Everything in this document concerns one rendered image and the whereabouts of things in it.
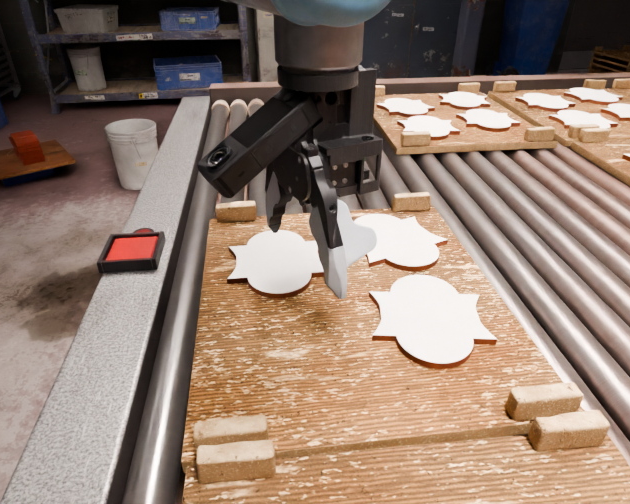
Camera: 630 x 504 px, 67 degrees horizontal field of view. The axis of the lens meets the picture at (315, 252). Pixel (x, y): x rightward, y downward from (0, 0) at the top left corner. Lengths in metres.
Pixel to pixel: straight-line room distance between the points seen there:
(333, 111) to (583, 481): 0.36
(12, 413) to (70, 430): 1.42
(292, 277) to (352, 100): 0.23
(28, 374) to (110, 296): 1.40
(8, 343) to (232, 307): 1.71
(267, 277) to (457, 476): 0.30
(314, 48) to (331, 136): 0.09
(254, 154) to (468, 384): 0.29
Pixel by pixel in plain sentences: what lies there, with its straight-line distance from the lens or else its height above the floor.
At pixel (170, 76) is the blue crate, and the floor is 0.26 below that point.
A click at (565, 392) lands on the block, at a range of 0.47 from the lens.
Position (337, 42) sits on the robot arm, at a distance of 0.41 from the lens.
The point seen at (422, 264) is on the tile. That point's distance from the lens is 0.62.
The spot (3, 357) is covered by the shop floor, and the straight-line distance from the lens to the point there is 2.15.
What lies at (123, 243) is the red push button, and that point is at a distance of 0.73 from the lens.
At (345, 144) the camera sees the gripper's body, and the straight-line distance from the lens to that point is 0.45.
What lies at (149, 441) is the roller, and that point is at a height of 0.92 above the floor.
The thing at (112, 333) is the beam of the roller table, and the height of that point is 0.92.
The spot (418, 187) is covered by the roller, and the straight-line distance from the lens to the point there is 0.90.
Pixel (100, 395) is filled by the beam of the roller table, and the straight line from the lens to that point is 0.53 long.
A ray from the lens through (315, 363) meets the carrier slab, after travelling 0.48.
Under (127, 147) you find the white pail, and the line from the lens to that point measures 3.11.
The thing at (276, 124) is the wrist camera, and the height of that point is 1.16.
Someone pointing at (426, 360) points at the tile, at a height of 0.94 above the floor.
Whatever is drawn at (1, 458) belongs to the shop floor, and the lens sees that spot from 1.81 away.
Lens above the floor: 1.28
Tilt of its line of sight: 32 degrees down
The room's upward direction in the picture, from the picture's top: straight up
